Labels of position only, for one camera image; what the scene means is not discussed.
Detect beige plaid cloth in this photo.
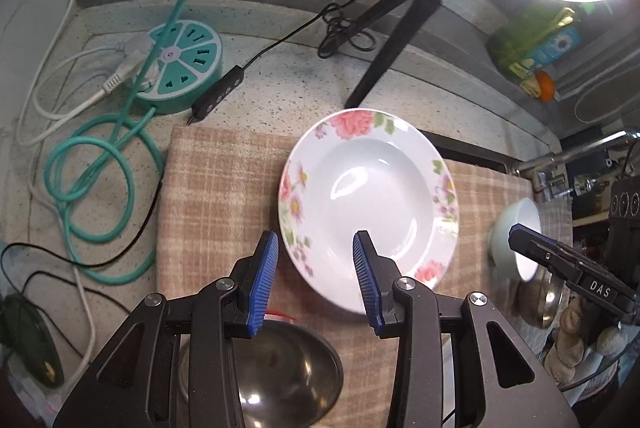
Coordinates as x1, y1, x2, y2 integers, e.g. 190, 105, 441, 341
156, 125, 571, 428

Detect green dish soap bottle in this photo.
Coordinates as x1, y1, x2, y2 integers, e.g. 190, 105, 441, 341
487, 8, 583, 81

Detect red steel bowl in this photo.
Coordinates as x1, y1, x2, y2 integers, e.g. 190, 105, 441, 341
177, 308, 346, 428

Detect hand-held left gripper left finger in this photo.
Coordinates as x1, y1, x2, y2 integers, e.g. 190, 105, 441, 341
52, 230, 280, 428

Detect teal power cable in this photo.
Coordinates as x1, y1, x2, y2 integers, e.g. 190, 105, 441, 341
45, 0, 231, 285

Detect chrome faucet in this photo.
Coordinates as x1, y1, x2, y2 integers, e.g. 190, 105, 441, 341
517, 130, 640, 203

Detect round teal power strip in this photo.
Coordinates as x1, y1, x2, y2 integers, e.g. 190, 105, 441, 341
127, 20, 224, 115

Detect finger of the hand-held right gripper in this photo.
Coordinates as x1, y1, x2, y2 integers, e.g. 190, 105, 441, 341
508, 224, 636, 324

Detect dark green oval device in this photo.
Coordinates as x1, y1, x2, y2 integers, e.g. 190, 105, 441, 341
0, 295, 66, 384

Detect floral white plate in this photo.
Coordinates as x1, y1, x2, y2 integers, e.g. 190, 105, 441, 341
277, 108, 460, 315

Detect white power cable with plug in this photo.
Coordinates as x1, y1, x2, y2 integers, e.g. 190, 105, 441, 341
15, 0, 166, 149

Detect orange fruit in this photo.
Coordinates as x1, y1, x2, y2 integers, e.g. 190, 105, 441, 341
535, 70, 557, 101

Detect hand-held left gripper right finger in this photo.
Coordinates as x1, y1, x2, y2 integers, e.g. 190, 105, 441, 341
352, 230, 581, 428

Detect small white bowl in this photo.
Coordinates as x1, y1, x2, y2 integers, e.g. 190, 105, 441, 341
492, 199, 543, 281

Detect person's right hand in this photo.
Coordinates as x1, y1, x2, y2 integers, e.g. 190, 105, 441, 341
542, 295, 626, 384

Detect black inline switch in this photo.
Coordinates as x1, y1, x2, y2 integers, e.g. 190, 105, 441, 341
191, 65, 246, 123

